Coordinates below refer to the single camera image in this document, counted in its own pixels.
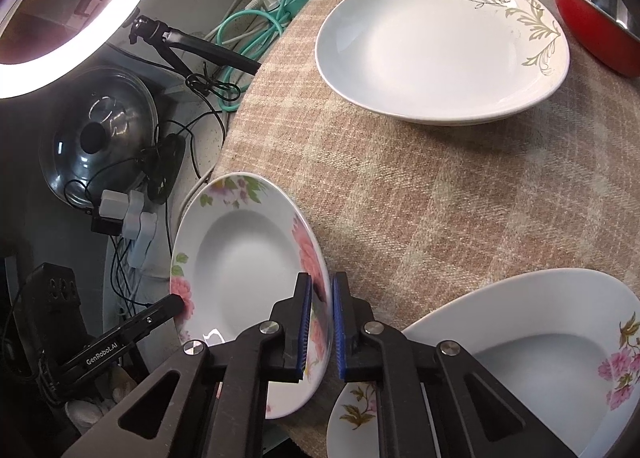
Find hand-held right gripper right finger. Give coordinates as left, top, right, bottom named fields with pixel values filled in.
left=332, top=272, right=581, bottom=458

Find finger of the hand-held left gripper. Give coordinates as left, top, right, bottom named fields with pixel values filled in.
left=120, top=294, right=186, bottom=346

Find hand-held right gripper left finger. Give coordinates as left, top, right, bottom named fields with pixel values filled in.
left=60, top=273, right=313, bottom=458

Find plate with large pink flowers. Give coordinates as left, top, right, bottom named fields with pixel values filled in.
left=170, top=172, right=333, bottom=420

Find white plate with leaf print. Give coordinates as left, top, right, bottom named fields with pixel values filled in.
left=315, top=0, right=571, bottom=126

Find red steel bowl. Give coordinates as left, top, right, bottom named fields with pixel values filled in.
left=548, top=0, right=640, bottom=78

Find person's left hand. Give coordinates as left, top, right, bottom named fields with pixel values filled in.
left=67, top=368, right=146, bottom=431

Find white power adapter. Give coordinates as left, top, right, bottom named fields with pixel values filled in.
left=124, top=188, right=159, bottom=269

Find small white floral plate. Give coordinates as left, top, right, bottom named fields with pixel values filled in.
left=326, top=378, right=383, bottom=458

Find white cube charger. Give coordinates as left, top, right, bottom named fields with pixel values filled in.
left=97, top=189, right=132, bottom=223

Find black power adapter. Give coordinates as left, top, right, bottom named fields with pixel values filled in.
left=149, top=134, right=187, bottom=203

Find plaid cloth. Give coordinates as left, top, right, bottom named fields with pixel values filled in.
left=217, top=0, right=640, bottom=458

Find glass pot lid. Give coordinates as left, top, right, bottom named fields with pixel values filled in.
left=39, top=66, right=161, bottom=206

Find black tripod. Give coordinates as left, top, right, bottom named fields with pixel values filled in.
left=127, top=15, right=261, bottom=76

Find black cable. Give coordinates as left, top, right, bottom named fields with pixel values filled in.
left=75, top=62, right=241, bottom=319

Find ring light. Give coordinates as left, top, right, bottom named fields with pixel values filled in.
left=0, top=0, right=173, bottom=99

